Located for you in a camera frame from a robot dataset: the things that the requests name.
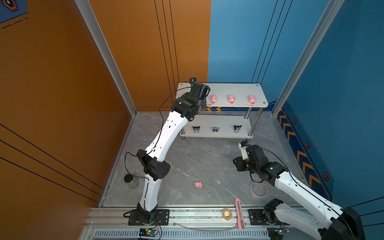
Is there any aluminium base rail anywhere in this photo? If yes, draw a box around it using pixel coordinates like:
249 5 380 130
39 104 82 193
79 205 343 240

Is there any right circuit board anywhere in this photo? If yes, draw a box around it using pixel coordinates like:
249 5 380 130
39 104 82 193
268 229 291 240

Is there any small metal cup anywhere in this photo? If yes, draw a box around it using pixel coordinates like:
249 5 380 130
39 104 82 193
124 174 139 189

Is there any pink pig toy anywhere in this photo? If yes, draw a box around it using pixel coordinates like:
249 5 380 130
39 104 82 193
194 182 204 189
228 95 236 104
210 95 218 104
249 96 257 105

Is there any small beige tape roll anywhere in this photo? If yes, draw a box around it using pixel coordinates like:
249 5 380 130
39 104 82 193
222 208 233 221

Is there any pink utility knife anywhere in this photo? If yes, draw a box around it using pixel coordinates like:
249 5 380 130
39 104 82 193
235 198 246 230

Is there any white two-tier shelf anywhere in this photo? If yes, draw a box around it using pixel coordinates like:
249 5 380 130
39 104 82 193
180 83 269 140

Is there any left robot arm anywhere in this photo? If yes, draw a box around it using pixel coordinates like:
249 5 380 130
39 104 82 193
137 78 211 225

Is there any aluminium corner post right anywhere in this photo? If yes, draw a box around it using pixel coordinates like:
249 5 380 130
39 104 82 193
272 0 345 118

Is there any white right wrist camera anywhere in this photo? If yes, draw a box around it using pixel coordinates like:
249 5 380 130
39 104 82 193
238 141 250 161

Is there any aluminium corner post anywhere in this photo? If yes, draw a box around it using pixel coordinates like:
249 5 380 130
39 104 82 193
272 0 345 118
75 0 137 117

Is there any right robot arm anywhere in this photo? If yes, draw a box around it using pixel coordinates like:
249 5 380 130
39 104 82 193
233 141 366 240

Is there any aluminium corner post left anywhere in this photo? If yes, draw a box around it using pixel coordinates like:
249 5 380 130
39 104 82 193
75 0 137 117

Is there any black purple figurine toy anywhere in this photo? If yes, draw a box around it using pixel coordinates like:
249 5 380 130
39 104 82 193
234 125 242 134

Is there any clear tape roll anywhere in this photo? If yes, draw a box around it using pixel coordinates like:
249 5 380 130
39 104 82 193
250 182 269 199

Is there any green circuit board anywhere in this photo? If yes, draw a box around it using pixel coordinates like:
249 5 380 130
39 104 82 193
139 228 159 239

